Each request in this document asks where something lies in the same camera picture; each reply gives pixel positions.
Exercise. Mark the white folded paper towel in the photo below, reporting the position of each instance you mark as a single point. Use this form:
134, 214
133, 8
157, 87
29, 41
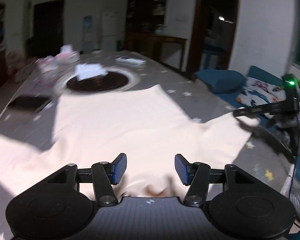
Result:
89, 70

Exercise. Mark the white remote control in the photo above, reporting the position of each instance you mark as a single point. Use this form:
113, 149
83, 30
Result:
131, 61

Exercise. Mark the butterfly pattern pillow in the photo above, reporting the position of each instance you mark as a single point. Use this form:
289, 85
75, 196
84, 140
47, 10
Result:
260, 97

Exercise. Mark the dark wall shelf unit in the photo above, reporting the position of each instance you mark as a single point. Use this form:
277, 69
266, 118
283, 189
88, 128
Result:
143, 17

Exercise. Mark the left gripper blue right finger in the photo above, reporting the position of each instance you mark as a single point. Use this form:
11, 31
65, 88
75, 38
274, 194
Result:
195, 176

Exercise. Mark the cream white garment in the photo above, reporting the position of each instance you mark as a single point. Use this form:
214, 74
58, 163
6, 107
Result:
146, 125

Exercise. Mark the dark wooden door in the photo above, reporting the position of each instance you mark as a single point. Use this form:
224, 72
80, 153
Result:
48, 28

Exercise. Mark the water dispenser with blue bottle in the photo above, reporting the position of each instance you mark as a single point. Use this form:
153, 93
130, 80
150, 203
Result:
87, 38

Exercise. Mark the pink fan on floor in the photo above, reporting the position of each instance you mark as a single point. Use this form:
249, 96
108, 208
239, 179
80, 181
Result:
18, 67

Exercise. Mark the white refrigerator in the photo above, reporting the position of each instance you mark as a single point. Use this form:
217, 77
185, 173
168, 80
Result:
109, 30

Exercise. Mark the blue cushion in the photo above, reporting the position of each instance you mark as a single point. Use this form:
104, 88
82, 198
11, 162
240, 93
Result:
221, 81

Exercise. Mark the blue sofa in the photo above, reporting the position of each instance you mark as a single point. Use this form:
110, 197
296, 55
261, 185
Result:
263, 153

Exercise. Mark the round black table hotplate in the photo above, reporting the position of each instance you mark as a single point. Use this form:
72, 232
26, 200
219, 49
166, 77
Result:
117, 79

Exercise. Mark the dark wooden side table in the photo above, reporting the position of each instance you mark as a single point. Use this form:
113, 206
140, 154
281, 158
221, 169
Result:
167, 50

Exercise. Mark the small pink tissue pack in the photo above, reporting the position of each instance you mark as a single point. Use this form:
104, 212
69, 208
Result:
47, 64

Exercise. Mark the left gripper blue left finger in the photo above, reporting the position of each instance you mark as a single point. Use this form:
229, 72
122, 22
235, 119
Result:
105, 176

